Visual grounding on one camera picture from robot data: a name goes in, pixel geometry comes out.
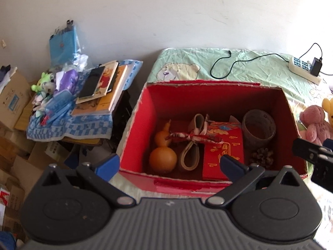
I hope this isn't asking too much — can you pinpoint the brown tape roll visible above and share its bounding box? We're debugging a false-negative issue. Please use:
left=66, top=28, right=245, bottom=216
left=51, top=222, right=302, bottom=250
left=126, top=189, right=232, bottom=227
left=242, top=110, right=277, bottom=149

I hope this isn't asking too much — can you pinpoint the black cable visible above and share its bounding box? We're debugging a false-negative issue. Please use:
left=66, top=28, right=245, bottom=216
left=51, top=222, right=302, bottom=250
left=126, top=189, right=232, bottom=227
left=209, top=42, right=333, bottom=80

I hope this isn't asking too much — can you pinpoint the black power adapter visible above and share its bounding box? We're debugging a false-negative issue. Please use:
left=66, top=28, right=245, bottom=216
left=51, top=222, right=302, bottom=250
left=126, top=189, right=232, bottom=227
left=310, top=57, right=322, bottom=77

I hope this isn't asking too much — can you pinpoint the orange gourd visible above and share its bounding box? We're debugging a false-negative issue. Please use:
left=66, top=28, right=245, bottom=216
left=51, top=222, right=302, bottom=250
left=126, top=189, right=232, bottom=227
left=149, top=120, right=177, bottom=174

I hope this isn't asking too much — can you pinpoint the green frog plush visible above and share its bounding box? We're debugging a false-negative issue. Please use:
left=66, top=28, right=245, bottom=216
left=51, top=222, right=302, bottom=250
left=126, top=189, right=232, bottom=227
left=31, top=72, right=56, bottom=95

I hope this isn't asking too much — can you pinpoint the winnie pooh book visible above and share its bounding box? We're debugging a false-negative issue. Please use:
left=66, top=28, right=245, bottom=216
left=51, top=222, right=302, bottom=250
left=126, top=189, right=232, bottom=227
left=76, top=60, right=119, bottom=104

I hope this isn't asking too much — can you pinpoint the green cartoon bed sheet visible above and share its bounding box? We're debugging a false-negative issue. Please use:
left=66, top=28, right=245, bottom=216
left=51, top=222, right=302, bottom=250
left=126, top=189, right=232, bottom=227
left=104, top=47, right=333, bottom=240

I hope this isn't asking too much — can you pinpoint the blue checkered cloth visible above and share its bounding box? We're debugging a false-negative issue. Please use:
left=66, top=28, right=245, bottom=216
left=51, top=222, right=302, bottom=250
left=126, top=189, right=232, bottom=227
left=25, top=59, right=144, bottom=142

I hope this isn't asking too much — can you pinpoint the blue plastic pouch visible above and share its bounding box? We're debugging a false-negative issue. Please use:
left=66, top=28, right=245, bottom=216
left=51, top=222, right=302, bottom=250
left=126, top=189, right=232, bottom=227
left=40, top=90, right=75, bottom=126

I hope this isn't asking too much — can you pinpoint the large red cardboard box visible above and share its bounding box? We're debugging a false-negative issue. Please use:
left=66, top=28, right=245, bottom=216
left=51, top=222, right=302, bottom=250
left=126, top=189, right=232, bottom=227
left=120, top=80, right=308, bottom=196

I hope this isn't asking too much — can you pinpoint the small red gift box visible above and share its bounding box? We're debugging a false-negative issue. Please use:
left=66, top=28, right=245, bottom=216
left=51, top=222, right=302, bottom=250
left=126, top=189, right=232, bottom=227
left=202, top=121, right=244, bottom=181

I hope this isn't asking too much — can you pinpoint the pink plush bear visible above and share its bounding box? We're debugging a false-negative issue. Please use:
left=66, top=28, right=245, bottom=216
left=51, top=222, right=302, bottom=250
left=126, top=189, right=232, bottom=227
left=300, top=105, right=332, bottom=146

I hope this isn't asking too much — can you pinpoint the dark bedside table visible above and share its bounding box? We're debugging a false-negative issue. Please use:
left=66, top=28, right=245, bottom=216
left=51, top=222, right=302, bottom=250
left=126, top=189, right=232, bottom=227
left=60, top=90, right=133, bottom=165

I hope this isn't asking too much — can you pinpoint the pink ribbon shoe ornament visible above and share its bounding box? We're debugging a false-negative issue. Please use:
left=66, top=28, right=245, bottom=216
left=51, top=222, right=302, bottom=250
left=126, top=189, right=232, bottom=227
left=168, top=114, right=224, bottom=172

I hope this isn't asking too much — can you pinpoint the orange book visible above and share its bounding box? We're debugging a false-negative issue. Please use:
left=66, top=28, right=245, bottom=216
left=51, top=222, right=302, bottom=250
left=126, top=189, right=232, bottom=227
left=72, top=65, right=130, bottom=116

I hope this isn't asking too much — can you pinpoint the black smartphone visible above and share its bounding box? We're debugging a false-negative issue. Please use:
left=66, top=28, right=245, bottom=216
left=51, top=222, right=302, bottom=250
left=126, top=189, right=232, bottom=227
left=78, top=66, right=105, bottom=98

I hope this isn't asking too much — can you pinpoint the yellow tiger plush toy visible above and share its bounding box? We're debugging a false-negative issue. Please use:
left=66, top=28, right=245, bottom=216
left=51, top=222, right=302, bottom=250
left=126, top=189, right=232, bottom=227
left=322, top=98, right=333, bottom=127

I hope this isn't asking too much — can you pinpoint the purple white package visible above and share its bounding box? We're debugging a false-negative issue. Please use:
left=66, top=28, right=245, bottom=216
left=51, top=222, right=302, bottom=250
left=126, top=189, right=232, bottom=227
left=54, top=69, right=78, bottom=94

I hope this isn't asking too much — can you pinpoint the blue plastic bag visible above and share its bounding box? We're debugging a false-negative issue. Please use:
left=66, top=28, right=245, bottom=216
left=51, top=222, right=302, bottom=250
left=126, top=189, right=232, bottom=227
left=49, top=20, right=88, bottom=70

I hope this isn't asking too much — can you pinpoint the white power strip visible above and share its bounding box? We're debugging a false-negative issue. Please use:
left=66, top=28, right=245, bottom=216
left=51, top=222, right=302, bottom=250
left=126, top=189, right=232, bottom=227
left=288, top=56, right=322, bottom=85

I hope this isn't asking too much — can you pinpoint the brown pine cone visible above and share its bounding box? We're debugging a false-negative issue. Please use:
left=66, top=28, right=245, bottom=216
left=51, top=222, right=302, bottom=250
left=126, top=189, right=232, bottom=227
left=251, top=148, right=274, bottom=169

